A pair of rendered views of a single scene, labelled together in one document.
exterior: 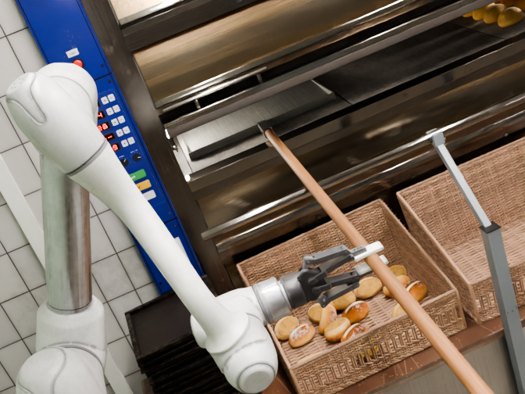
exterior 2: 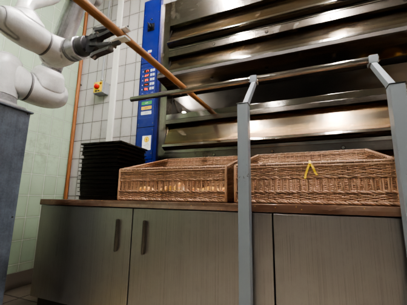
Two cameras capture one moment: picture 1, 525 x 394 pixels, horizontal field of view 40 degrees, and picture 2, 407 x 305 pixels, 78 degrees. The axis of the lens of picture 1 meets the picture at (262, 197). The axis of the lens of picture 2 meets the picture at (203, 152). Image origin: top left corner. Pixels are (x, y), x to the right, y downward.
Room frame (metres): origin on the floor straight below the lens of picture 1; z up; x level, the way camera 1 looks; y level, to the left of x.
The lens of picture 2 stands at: (0.73, -0.84, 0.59)
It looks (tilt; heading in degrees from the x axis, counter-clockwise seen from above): 10 degrees up; 28
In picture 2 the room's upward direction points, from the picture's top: 1 degrees clockwise
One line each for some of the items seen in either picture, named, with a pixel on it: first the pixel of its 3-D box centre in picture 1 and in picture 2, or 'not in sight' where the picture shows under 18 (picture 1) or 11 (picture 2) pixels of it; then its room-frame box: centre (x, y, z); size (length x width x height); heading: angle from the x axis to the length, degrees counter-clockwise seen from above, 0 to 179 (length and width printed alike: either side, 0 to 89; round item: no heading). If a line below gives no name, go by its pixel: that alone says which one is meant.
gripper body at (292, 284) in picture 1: (303, 285); (89, 45); (1.31, -0.01, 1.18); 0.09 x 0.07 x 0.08; 94
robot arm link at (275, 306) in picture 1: (273, 299); (76, 48); (1.30, 0.06, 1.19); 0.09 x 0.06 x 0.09; 4
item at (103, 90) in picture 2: not in sight; (100, 88); (2.02, 0.80, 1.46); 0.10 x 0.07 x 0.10; 95
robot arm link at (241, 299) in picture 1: (227, 322); (55, 52); (1.28, 0.17, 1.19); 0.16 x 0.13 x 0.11; 94
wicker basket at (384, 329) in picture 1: (345, 294); (189, 175); (1.89, -0.14, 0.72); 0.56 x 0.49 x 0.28; 97
